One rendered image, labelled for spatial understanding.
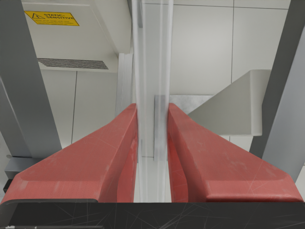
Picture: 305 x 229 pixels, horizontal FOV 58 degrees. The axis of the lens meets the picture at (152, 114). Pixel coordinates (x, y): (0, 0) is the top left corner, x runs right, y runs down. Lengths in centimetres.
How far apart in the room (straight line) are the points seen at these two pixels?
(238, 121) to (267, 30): 93
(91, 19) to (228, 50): 68
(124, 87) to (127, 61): 7
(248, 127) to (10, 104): 20
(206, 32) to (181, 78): 21
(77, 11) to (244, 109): 38
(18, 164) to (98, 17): 36
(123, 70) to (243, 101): 52
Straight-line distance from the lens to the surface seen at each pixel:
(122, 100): 75
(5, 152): 31
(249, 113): 26
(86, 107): 109
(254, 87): 26
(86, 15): 56
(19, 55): 26
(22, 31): 26
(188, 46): 111
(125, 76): 76
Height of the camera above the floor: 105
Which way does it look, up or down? 85 degrees down
